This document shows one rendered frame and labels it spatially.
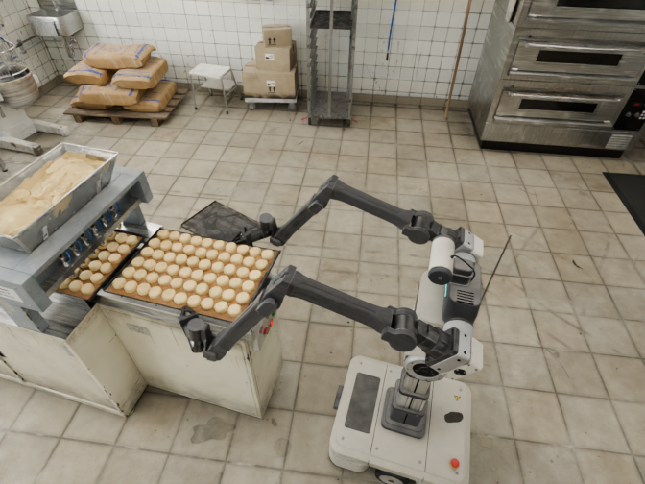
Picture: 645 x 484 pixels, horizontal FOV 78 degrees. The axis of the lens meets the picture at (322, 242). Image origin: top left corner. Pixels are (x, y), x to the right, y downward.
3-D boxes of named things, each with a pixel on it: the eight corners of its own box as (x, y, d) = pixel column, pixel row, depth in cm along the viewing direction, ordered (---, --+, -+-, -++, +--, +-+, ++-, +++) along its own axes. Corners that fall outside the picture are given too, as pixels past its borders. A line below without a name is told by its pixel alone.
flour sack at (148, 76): (152, 92, 431) (147, 77, 419) (113, 91, 432) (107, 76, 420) (172, 67, 483) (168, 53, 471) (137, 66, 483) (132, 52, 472)
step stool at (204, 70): (243, 99, 509) (238, 62, 478) (227, 114, 478) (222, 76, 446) (210, 94, 517) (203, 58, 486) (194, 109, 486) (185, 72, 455)
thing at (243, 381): (150, 392, 231) (88, 295, 168) (180, 342, 254) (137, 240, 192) (264, 426, 217) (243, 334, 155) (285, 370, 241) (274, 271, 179)
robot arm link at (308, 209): (325, 208, 149) (336, 189, 155) (313, 200, 147) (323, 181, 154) (278, 251, 182) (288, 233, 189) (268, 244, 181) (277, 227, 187)
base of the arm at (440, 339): (459, 327, 114) (431, 342, 123) (438, 313, 113) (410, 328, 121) (458, 354, 108) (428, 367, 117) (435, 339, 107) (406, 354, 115)
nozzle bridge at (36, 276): (-3, 321, 165) (-57, 265, 141) (109, 213, 215) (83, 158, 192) (64, 340, 159) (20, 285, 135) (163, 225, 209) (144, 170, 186)
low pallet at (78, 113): (66, 122, 461) (62, 112, 453) (100, 92, 519) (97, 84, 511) (168, 127, 455) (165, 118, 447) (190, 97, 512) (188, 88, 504)
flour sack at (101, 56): (82, 69, 436) (75, 54, 424) (98, 56, 466) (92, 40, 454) (147, 71, 436) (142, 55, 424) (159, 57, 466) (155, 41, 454)
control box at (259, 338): (252, 350, 173) (249, 331, 163) (272, 306, 189) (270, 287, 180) (260, 351, 172) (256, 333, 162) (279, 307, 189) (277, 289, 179)
